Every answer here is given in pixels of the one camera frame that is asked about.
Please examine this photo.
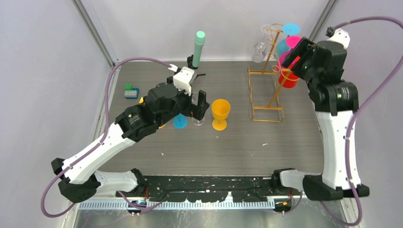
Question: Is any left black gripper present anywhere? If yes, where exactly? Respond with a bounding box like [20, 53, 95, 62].
[157, 77, 209, 127]

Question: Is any clear wine glass front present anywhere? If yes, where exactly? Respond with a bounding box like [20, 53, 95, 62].
[192, 96, 204, 126]

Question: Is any clear wine glass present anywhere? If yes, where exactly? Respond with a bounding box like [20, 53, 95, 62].
[251, 24, 273, 63]
[192, 96, 204, 126]

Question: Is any red wine glass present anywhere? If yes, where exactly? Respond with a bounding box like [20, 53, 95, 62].
[278, 52, 300, 88]

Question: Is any blue wine glass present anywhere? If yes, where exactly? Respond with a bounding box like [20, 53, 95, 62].
[173, 114, 188, 129]

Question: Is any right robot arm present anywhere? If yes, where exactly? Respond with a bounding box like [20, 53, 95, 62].
[271, 38, 370, 201]

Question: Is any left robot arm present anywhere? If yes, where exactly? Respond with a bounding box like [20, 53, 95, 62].
[51, 83, 210, 203]

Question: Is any magenta wine glass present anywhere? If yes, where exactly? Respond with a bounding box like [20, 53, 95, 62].
[279, 36, 302, 63]

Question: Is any cyan wine glass back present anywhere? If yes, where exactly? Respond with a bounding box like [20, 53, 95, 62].
[276, 23, 300, 57]

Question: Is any clear wine glass back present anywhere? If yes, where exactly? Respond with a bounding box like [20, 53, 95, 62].
[251, 24, 273, 63]

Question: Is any mint green microphone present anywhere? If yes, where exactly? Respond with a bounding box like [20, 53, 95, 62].
[192, 31, 205, 68]

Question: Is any blue toy block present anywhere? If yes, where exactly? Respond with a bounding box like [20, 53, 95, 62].
[124, 88, 139, 99]

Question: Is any green toy block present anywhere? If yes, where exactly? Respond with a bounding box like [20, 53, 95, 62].
[124, 83, 133, 91]

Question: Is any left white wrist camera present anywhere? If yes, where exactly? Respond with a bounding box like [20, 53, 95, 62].
[173, 66, 195, 96]

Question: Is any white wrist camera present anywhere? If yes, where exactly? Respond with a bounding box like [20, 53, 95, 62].
[173, 66, 195, 96]
[326, 27, 350, 49]

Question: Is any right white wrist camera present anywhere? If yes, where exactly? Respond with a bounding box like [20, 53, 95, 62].
[326, 27, 350, 49]

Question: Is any gold wire glass rack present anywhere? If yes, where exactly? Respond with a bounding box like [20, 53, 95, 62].
[247, 23, 287, 123]

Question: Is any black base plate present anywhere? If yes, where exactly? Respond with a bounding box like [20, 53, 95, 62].
[115, 175, 303, 204]

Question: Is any aluminium frame rail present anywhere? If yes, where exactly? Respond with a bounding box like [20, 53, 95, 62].
[66, 176, 353, 211]

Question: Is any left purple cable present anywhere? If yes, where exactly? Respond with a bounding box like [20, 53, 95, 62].
[41, 57, 177, 219]

